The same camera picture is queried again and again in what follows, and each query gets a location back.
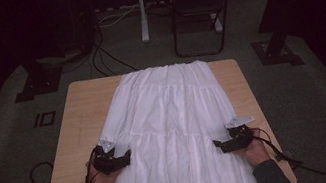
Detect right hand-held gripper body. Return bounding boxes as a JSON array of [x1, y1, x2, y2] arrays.
[[224, 112, 260, 153]]

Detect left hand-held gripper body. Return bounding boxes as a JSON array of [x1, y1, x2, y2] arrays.
[[89, 136, 122, 178]]

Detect white tiered skirt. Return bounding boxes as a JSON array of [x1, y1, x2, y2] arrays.
[[82, 51, 262, 183]]

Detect black stand base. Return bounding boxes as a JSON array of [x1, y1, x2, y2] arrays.
[[8, 55, 68, 104], [248, 23, 305, 74]]

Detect grey tape piece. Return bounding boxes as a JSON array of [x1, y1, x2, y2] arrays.
[[272, 149, 295, 163]]

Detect white desk frame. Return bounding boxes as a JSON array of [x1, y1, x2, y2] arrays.
[[135, 0, 226, 47]]

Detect black floor cables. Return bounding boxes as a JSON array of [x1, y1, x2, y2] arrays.
[[82, 25, 140, 82]]

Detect white floor cable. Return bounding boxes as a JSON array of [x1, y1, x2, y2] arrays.
[[95, 3, 143, 29]]

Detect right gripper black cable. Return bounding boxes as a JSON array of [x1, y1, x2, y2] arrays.
[[248, 115, 326, 183]]

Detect person's right hand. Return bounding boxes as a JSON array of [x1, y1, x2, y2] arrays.
[[240, 135, 273, 170]]

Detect black folding chair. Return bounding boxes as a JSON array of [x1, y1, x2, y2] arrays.
[[165, 0, 237, 63]]

